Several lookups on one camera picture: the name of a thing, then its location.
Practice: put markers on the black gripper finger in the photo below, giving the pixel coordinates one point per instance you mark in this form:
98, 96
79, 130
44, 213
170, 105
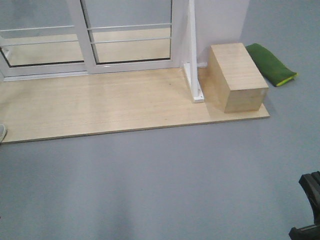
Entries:
310, 183
311, 232

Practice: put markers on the sliding glass door panel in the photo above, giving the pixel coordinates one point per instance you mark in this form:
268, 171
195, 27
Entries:
129, 35

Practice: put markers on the fixed glass door panel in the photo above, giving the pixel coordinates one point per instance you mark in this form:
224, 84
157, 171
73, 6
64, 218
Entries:
38, 37

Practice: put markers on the green sandbag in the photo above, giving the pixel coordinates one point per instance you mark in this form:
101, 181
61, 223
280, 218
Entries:
269, 65

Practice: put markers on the light wooden box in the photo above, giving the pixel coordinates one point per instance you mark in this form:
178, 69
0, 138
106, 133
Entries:
239, 85

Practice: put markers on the white support brace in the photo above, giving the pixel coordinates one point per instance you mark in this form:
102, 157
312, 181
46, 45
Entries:
189, 62

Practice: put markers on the light wooden floor platform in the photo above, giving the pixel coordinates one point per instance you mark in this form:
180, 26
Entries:
64, 107

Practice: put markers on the grey white shoe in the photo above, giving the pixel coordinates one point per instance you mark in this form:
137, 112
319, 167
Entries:
3, 132

